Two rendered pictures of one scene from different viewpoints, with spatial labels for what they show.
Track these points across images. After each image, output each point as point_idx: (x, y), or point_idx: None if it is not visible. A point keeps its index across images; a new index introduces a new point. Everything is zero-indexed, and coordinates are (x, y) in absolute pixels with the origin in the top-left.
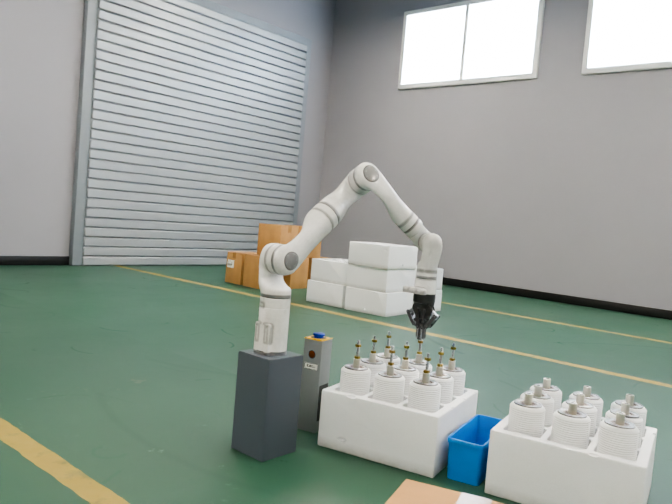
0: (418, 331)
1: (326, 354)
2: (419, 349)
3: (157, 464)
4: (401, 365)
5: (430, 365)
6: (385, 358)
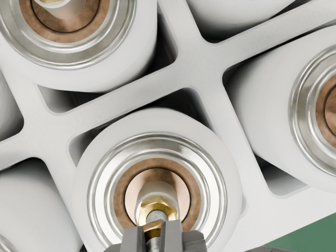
0: (161, 245)
1: None
2: (152, 218)
3: None
4: (119, 18)
5: (89, 238)
6: (313, 56)
